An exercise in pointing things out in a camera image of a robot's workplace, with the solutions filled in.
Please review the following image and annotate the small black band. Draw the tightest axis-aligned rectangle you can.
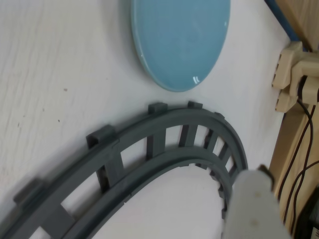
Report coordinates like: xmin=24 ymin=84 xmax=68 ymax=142
xmin=258 ymin=164 xmax=275 ymax=181

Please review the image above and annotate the dark thin cable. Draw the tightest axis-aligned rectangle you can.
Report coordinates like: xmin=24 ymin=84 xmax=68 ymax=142
xmin=288 ymin=104 xmax=318 ymax=239
xmin=278 ymin=96 xmax=315 ymax=225

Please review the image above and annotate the black box device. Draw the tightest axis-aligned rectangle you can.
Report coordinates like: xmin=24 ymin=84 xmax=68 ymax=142
xmin=298 ymin=196 xmax=319 ymax=239

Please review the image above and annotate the light wooden desk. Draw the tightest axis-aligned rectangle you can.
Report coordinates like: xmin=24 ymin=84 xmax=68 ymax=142
xmin=269 ymin=104 xmax=319 ymax=239

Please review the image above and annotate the gray circular toy train track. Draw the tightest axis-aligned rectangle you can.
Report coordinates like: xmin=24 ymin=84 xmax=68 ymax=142
xmin=0 ymin=101 xmax=249 ymax=239

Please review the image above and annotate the beige printed table clamp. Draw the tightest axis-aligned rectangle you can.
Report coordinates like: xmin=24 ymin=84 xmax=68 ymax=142
xmin=271 ymin=41 xmax=319 ymax=113

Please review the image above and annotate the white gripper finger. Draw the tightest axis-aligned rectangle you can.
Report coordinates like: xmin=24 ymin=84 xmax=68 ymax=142
xmin=221 ymin=169 xmax=294 ymax=239

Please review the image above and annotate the light wooden board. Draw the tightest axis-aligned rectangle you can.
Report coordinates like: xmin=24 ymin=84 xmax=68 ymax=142
xmin=270 ymin=0 xmax=319 ymax=54

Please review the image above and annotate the round blue ceramic dish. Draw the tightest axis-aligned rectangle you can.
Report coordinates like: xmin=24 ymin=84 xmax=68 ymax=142
xmin=130 ymin=0 xmax=231 ymax=93

